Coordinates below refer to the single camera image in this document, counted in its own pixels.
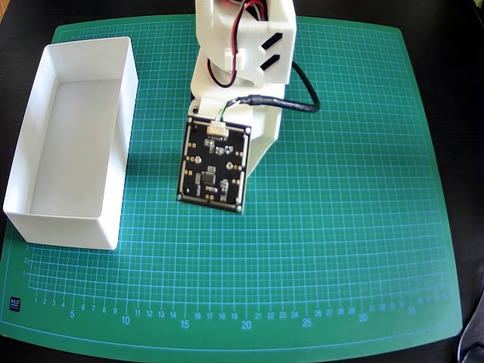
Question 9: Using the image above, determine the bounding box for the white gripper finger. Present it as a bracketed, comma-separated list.
[244, 128, 281, 179]

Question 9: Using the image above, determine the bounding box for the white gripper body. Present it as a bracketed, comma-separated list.
[190, 52, 286, 143]

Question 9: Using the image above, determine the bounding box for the white rectangular bin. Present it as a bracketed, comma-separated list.
[2, 36, 139, 251]

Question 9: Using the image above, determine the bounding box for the green cutting mat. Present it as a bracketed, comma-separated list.
[0, 13, 464, 363]

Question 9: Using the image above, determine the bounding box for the thick black cable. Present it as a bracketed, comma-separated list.
[237, 61, 321, 115]

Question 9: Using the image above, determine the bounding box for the black camera circuit board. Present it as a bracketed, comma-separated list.
[175, 115, 253, 216]

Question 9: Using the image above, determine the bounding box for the thin black servo wire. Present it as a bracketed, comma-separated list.
[208, 0, 250, 86]

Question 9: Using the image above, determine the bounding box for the red servo wire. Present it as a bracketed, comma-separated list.
[206, 0, 262, 89]

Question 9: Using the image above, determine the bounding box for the grey cable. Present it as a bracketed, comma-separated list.
[455, 264, 484, 363]

